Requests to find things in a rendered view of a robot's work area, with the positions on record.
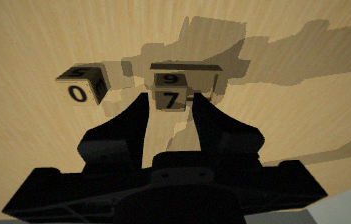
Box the beige number cube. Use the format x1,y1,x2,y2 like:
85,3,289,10
155,73,188,112
55,67,108,106

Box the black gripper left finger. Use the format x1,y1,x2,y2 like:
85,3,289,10
77,92,149,179

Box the shallow tan tray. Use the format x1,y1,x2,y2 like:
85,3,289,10
150,63,223,104

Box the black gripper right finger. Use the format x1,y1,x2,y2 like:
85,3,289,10
192,93,265,173

